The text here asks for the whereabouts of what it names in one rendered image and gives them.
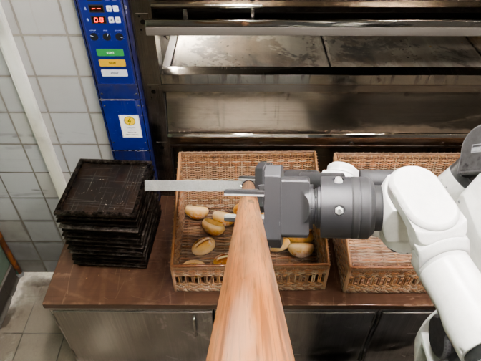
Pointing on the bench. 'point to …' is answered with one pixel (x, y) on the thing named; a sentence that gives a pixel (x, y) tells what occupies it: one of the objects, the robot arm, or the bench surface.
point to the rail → (312, 23)
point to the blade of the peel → (191, 185)
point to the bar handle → (207, 6)
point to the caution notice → (130, 125)
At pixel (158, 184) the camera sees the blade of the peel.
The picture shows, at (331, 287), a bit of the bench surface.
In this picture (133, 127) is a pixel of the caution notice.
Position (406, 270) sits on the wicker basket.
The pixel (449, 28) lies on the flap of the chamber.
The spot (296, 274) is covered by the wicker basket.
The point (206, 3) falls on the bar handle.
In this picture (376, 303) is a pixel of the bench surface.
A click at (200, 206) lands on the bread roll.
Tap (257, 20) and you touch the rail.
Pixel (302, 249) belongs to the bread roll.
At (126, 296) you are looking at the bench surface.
